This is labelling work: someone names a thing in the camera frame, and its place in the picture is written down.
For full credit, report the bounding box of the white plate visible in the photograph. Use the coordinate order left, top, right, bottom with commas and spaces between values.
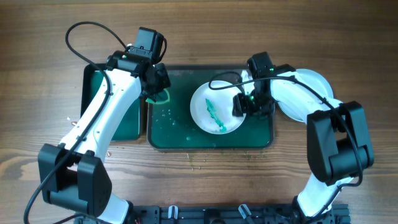
271, 68, 334, 123
190, 82, 246, 134

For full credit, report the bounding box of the green yellow sponge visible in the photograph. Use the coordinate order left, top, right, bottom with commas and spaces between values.
146, 89, 170, 105

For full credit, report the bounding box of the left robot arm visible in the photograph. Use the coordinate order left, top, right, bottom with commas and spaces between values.
24, 27, 170, 223

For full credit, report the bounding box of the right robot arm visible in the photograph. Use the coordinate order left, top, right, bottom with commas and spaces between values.
232, 52, 374, 223

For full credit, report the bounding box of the large dark green tray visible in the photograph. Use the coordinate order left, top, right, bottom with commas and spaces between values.
147, 64, 274, 151

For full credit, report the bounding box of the small black green tray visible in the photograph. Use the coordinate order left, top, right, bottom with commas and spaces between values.
80, 65, 142, 141

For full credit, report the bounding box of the right black cable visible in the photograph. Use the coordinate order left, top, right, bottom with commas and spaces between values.
208, 71, 364, 218

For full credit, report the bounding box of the black cable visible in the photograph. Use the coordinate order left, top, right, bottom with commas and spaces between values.
23, 21, 128, 224
208, 71, 364, 218

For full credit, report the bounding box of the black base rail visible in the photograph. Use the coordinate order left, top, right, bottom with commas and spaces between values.
73, 203, 351, 224

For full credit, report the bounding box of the left black cable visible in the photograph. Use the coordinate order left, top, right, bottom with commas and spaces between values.
23, 21, 128, 224

